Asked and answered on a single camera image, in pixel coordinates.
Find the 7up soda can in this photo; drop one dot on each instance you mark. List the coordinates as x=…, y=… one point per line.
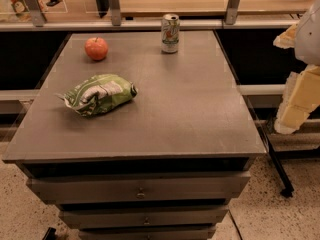
x=170, y=26

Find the grey drawer cabinet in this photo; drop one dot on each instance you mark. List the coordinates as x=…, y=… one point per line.
x=161, y=167

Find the red apple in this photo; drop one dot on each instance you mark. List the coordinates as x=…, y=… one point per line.
x=96, y=48

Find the small black object on shelf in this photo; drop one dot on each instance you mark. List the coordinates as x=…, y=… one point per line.
x=52, y=3

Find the black floor stand leg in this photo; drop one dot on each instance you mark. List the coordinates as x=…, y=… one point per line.
x=288, y=189

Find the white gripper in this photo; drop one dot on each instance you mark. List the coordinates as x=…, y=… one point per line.
x=309, y=37

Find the green chip bag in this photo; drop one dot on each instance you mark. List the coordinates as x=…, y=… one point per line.
x=99, y=95

